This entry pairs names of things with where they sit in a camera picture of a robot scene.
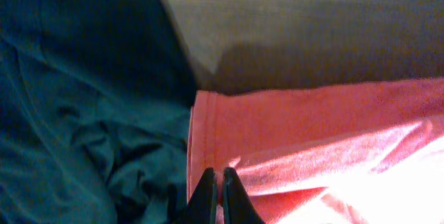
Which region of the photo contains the red t-shirt white print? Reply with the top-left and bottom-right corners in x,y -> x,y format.
187,78 -> 443,223

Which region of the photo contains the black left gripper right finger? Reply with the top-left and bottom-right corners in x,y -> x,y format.
223,167 -> 265,224

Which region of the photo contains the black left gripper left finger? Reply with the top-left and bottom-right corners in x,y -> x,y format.
173,168 -> 218,224

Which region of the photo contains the black crumpled garment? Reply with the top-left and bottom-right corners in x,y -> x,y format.
1,0 -> 196,223

